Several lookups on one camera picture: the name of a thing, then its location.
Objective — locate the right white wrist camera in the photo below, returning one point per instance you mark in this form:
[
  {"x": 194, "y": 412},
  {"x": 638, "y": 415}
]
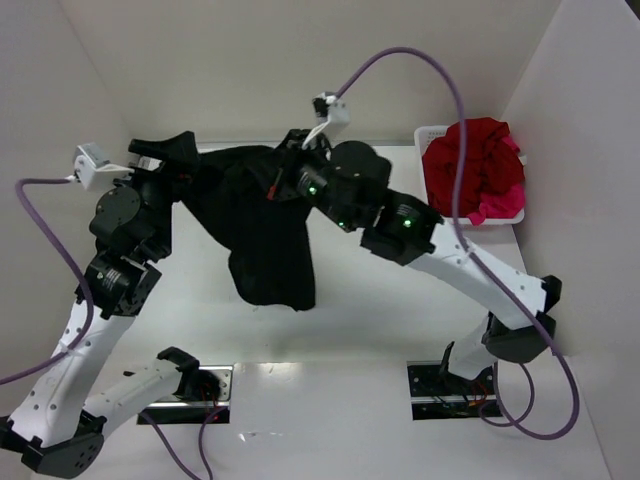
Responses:
[{"x": 332, "y": 117}]

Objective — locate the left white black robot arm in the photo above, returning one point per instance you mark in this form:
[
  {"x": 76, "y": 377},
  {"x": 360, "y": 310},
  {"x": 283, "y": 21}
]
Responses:
[{"x": 61, "y": 426}]

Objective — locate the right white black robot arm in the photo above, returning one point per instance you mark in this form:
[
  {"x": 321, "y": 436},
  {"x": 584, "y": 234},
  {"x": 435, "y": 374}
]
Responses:
[{"x": 349, "y": 184}]

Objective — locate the pink t shirt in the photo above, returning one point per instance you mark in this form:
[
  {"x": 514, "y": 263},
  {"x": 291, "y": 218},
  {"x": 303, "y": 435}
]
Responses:
[{"x": 501, "y": 194}]

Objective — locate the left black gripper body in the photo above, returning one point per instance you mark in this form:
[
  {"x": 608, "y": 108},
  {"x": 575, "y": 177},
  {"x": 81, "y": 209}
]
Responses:
[{"x": 163, "y": 163}]

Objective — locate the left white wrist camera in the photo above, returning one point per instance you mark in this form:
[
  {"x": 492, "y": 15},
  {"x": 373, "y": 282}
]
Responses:
[{"x": 93, "y": 169}]

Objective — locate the dark red t shirt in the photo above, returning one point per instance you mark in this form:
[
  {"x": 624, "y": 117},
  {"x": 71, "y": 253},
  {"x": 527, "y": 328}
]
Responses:
[{"x": 441, "y": 158}]

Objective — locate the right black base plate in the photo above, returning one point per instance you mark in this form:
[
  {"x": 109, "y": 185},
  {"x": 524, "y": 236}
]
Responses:
[{"x": 436, "y": 397}]

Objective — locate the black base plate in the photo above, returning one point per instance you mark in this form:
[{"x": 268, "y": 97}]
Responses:
[
  {"x": 436, "y": 397},
  {"x": 211, "y": 396}
]

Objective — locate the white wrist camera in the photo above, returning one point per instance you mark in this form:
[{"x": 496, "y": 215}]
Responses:
[
  {"x": 332, "y": 117},
  {"x": 93, "y": 169}
]

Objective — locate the white plastic basket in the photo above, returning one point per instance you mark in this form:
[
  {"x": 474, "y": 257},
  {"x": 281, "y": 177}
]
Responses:
[{"x": 423, "y": 137}]

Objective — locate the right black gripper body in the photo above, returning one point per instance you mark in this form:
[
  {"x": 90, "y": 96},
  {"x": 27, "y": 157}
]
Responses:
[{"x": 295, "y": 156}]

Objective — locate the black t shirt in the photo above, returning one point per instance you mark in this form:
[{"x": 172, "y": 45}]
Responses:
[{"x": 270, "y": 258}]

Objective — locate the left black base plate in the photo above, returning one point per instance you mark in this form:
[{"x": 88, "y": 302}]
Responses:
[{"x": 211, "y": 396}]

